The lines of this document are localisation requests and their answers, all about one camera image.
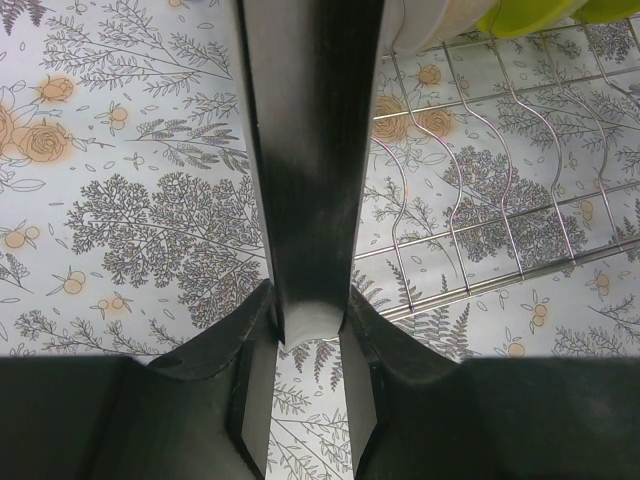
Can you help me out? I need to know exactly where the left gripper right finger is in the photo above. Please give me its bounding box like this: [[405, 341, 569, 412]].
[[340, 292, 639, 479]]

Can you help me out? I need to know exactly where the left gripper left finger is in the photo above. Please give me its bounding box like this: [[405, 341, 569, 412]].
[[1, 282, 278, 479]]

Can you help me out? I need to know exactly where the lime green bowl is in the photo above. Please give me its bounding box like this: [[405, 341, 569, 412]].
[[571, 0, 639, 24], [475, 0, 586, 38]]

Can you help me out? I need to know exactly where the steel two-tier dish rack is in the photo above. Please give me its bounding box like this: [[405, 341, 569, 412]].
[[232, 0, 640, 349]]

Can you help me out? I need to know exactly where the floral table mat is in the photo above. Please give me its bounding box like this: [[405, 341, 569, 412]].
[[1, 1, 639, 479]]

